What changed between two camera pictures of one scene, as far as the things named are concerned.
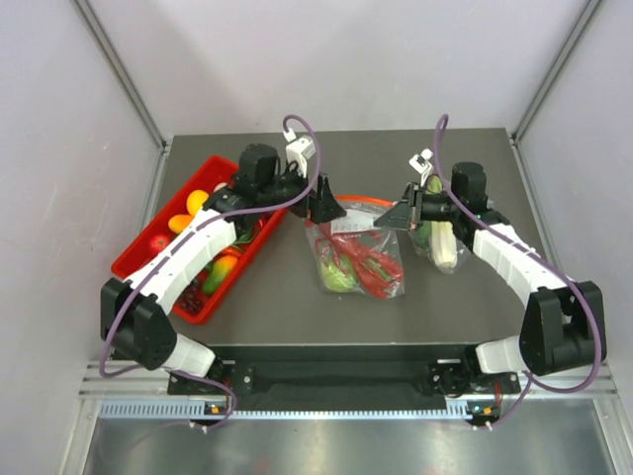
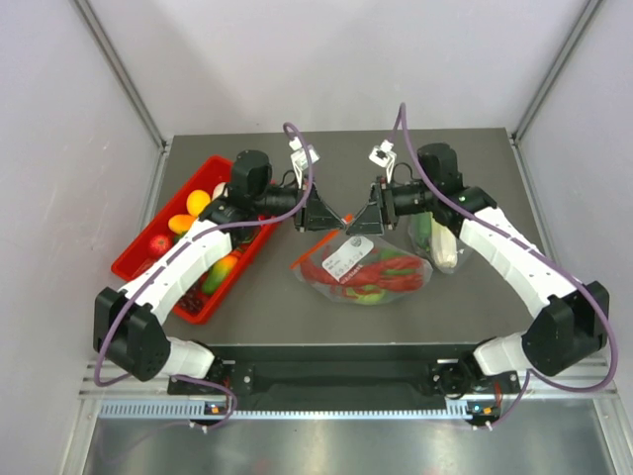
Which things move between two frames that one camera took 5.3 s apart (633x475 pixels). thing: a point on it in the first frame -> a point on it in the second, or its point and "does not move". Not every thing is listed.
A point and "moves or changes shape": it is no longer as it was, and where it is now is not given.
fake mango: x=219 y=272 does not move
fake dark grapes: x=191 y=301 does not move
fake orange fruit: x=179 y=223 does not move
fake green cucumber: x=423 y=236 does not move
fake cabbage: x=341 y=280 -> x=373 y=294
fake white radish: x=220 y=185 does not move
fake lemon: x=196 y=198 does not move
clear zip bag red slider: x=354 y=254 moves or changes shape
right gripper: x=406 y=213 -> x=369 y=221
